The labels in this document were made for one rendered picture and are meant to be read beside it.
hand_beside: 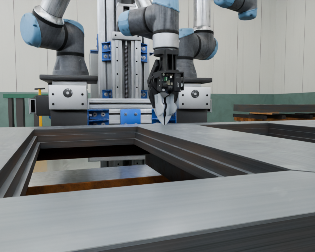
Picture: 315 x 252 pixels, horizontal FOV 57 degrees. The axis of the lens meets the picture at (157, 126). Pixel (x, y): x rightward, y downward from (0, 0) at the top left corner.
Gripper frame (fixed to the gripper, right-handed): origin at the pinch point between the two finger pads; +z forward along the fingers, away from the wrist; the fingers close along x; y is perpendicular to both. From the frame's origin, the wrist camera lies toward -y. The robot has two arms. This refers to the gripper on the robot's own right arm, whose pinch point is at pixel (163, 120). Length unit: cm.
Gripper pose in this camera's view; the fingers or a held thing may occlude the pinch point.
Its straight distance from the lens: 87.1
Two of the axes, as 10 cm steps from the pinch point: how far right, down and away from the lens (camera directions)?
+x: 9.4, -0.3, 3.3
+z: 0.0, 10.0, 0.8
